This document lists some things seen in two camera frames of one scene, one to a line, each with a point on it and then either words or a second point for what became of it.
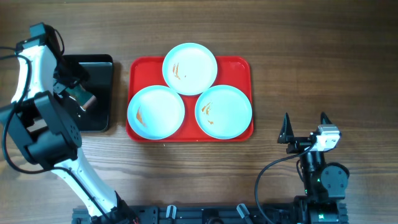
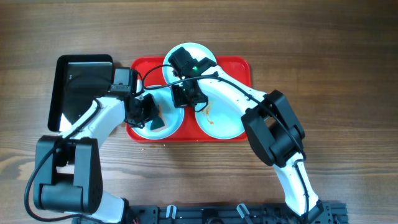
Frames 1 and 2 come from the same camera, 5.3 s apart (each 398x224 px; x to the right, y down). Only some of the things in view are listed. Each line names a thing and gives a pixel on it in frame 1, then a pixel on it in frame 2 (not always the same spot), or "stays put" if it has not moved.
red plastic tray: x=232 y=71 stays put
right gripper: x=302 y=145 → x=185 y=96
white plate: x=155 y=112 stays put
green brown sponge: x=83 y=98 → x=157 y=123
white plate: x=223 y=112 stays put
